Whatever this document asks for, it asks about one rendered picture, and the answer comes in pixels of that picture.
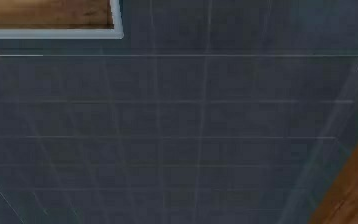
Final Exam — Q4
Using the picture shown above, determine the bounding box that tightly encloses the white framed brown picture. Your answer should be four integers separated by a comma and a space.
0, 0, 125, 40

